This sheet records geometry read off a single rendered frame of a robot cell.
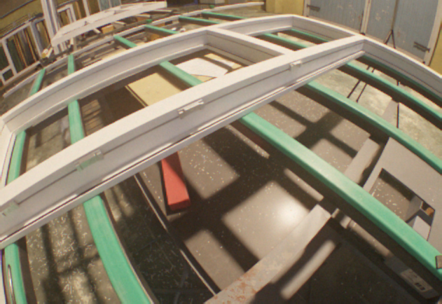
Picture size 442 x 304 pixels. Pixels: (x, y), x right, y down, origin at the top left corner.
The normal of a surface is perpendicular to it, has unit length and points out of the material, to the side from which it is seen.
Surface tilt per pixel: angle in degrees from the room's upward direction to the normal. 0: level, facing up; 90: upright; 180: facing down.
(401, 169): 0
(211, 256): 0
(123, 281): 0
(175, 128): 90
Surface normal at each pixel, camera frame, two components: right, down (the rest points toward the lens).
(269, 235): -0.05, -0.73
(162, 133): 0.60, 0.53
